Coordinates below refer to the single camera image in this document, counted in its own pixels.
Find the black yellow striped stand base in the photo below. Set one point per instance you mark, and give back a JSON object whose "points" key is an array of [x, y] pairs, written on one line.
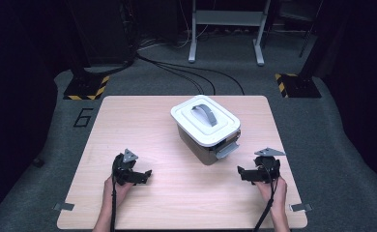
{"points": [[299, 86], [85, 87]]}

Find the white metal stand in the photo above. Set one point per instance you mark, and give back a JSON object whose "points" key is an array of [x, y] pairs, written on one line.
{"points": [[228, 17]]}

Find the person's left hand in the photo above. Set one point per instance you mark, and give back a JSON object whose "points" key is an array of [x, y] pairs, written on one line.
{"points": [[120, 194]]}

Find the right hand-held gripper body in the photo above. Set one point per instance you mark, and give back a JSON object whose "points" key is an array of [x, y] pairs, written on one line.
{"points": [[268, 169]]}

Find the person's right hand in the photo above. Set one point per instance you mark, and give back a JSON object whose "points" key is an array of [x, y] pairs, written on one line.
{"points": [[278, 195]]}

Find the black equipment cabinet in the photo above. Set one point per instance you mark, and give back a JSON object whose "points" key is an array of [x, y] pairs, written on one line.
{"points": [[102, 29]]}

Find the grey tape strip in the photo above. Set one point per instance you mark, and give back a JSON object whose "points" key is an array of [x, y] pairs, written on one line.
{"points": [[301, 207], [64, 206]]}

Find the translucent grey storage box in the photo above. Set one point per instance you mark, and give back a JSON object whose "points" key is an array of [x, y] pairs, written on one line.
{"points": [[196, 150]]}

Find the dark tripod stand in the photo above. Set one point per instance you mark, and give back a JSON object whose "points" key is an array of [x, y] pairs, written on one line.
{"points": [[309, 29]]}

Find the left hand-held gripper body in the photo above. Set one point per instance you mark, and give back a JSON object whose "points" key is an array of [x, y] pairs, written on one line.
{"points": [[122, 168]]}

